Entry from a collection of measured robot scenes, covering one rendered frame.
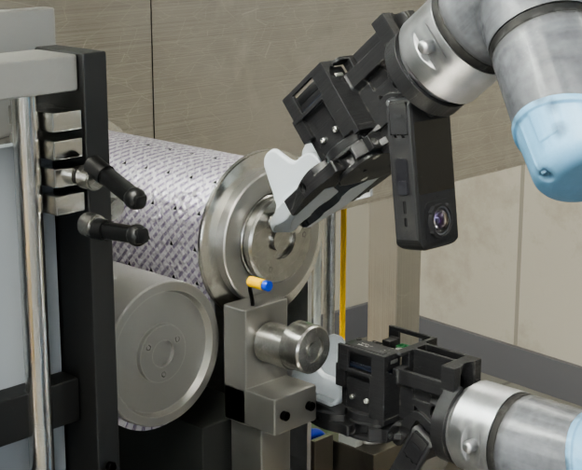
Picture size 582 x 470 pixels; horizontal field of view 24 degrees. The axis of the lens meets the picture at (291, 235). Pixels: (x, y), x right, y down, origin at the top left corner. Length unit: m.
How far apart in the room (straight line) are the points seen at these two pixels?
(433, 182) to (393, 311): 1.13
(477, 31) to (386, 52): 0.09
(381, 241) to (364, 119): 1.10
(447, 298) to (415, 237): 3.57
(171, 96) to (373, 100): 0.51
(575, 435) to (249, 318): 0.27
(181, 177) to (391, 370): 0.24
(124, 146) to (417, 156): 0.35
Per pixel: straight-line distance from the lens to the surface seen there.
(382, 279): 2.12
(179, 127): 1.51
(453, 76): 0.95
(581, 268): 4.18
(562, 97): 0.85
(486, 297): 4.44
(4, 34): 0.92
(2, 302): 0.86
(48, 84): 0.82
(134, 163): 1.21
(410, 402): 1.15
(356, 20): 1.70
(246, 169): 1.12
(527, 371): 4.38
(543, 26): 0.88
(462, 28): 0.93
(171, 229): 1.14
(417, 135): 0.98
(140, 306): 1.07
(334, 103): 1.01
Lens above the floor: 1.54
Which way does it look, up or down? 14 degrees down
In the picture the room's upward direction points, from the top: straight up
